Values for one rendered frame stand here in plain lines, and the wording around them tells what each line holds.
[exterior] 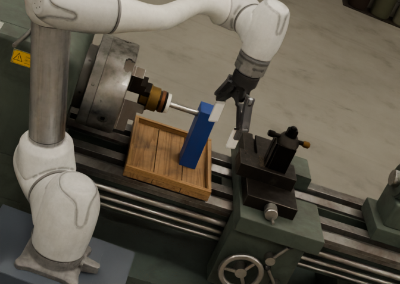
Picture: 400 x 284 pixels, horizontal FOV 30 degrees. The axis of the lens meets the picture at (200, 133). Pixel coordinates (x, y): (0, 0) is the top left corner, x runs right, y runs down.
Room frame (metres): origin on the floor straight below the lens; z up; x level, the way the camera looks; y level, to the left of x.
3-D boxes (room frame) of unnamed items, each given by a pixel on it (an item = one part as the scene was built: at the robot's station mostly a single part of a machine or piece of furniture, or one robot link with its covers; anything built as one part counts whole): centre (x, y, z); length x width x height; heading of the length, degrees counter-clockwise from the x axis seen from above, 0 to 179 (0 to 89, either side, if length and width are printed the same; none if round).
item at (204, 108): (2.30, 0.00, 1.00); 0.08 x 0.06 x 0.23; 10
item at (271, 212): (2.09, -0.32, 0.95); 0.07 x 0.04 x 0.04; 10
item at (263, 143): (2.33, -0.27, 0.95); 0.43 x 0.18 x 0.04; 10
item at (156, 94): (2.27, 0.19, 1.08); 0.09 x 0.09 x 0.09; 10
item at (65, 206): (1.66, 0.25, 0.97); 0.18 x 0.16 x 0.22; 40
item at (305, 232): (2.32, -0.32, 0.90); 0.53 x 0.30 x 0.06; 10
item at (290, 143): (2.27, -0.28, 1.14); 0.08 x 0.08 x 0.03
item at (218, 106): (2.00, -0.02, 1.25); 0.03 x 0.01 x 0.07; 123
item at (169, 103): (2.28, 0.09, 1.08); 0.13 x 0.07 x 0.07; 100
